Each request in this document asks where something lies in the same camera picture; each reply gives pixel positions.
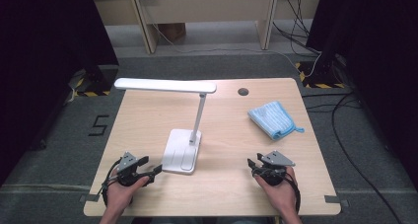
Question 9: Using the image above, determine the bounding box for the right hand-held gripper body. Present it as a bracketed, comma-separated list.
[252, 150, 296, 187]

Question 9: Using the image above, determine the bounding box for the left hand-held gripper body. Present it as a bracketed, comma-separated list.
[115, 151, 146, 187]

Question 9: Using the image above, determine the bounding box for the white desk lamp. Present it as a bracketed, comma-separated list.
[113, 77, 218, 176]

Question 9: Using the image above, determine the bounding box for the blue striped cloth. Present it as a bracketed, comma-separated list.
[246, 101, 306, 141]

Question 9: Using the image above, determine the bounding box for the person's left hand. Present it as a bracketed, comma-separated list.
[105, 176, 151, 214]

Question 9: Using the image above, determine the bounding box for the person's right hand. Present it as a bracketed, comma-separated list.
[254, 167, 299, 215]

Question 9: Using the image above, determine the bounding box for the grey tape piece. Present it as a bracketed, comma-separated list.
[324, 194, 350, 208]
[79, 193, 101, 203]

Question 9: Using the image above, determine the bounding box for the black stand base striped tape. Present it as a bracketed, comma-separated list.
[294, 59, 347, 90]
[68, 64, 120, 99]

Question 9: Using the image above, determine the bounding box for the black curtain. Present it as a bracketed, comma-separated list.
[0, 0, 120, 187]
[305, 0, 418, 189]

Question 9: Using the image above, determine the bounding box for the brown cardboard box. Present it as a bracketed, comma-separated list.
[157, 22, 187, 42]

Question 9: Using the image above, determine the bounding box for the beige wooden desk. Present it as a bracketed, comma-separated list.
[88, 0, 324, 55]

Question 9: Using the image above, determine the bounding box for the long black floor cable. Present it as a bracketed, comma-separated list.
[330, 92, 403, 224]

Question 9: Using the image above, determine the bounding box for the white floor cable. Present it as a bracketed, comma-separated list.
[139, 0, 323, 79]

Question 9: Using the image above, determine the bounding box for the bundle of black cables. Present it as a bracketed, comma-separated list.
[271, 0, 322, 56]

